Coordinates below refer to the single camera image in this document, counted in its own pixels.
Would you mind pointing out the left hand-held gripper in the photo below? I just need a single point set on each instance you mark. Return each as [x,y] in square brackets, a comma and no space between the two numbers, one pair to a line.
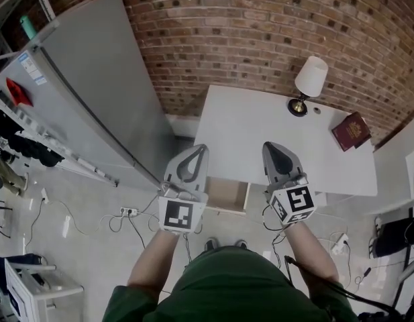
[180,213]

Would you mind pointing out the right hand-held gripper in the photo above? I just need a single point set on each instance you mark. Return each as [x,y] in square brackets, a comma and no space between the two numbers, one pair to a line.
[292,205]

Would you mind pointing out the person's left forearm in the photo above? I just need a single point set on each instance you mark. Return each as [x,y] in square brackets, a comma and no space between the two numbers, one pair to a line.
[153,267]

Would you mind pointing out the person's right forearm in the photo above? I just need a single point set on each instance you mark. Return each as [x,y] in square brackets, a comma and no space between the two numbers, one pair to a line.
[310,253]

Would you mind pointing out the white desk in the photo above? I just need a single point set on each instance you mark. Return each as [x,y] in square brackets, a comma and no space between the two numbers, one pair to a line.
[240,126]

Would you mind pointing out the white power strip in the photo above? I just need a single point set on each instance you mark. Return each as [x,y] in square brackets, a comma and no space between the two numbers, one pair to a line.
[129,211]
[339,243]

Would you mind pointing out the red hardcover book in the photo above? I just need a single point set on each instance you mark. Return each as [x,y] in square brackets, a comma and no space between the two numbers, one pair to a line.
[349,130]

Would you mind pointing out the person's left shoe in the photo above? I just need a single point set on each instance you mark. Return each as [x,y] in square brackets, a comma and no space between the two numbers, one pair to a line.
[210,244]

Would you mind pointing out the person's shoe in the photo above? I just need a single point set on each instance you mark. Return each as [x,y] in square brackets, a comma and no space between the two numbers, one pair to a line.
[242,243]
[210,244]

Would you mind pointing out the dark book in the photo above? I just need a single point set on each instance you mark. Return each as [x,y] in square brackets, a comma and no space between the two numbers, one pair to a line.
[364,141]

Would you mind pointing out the person's right shoe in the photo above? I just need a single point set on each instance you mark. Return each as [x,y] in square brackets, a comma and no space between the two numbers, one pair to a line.
[242,243]

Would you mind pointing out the white shade table lamp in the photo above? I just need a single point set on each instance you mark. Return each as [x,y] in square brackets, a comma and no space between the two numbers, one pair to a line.
[311,76]

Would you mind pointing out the grey refrigerator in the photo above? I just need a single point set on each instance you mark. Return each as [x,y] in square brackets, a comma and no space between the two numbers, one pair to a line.
[92,89]

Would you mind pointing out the person's green shirt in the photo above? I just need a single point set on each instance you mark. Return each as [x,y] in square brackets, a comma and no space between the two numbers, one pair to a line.
[226,287]

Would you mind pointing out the black bag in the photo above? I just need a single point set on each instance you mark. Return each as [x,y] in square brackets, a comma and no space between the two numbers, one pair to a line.
[396,238]

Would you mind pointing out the white plug adapter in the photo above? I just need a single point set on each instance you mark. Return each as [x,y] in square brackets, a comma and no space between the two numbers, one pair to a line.
[45,195]

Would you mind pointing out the pile of black clothes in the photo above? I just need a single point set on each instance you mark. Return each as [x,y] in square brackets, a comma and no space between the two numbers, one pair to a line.
[29,143]

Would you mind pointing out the blue white label sticker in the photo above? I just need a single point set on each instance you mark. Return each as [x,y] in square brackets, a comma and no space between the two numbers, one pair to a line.
[31,68]

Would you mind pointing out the red paper ornament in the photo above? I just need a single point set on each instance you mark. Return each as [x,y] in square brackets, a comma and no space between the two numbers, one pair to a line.
[18,92]

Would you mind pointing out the white shelf cart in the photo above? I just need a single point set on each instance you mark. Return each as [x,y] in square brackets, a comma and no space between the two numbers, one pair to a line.
[32,290]

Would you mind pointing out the teal bottle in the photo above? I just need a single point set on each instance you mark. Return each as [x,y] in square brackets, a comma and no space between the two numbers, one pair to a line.
[27,27]

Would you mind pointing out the metal storage rack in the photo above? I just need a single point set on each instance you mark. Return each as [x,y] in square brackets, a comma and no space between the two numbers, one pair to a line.
[12,18]

